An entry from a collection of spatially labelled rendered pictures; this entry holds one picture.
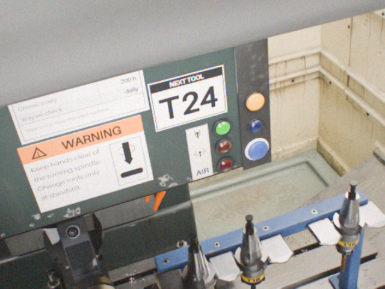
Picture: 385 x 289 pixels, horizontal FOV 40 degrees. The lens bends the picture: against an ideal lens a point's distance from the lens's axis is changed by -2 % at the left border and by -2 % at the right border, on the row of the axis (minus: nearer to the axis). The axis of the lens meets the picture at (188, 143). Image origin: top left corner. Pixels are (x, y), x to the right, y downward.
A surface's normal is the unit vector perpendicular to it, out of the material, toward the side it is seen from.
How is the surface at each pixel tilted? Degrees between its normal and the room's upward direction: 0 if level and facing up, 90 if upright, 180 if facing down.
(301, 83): 90
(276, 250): 0
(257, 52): 90
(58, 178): 90
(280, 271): 0
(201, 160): 90
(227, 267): 0
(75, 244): 64
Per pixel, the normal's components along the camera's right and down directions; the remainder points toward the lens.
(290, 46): 0.32, 0.53
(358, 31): -0.94, 0.28
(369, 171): -0.49, -0.62
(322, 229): -0.11, -0.80
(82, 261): 0.25, 0.13
